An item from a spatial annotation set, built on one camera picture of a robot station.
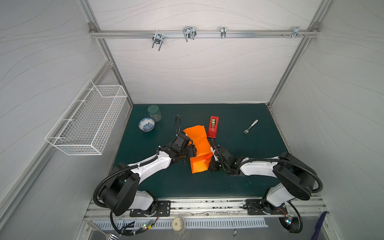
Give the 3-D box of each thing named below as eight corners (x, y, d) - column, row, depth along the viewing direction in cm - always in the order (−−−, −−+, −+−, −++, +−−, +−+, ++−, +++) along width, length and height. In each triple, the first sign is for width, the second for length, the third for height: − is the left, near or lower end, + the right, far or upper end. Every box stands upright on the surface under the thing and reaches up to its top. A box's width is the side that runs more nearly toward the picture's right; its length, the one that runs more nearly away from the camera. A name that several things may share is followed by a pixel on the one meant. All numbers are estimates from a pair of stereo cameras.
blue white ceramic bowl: (139, 134, 106) (136, 128, 101) (142, 123, 113) (140, 117, 108) (154, 134, 107) (152, 128, 101) (156, 123, 113) (154, 117, 108)
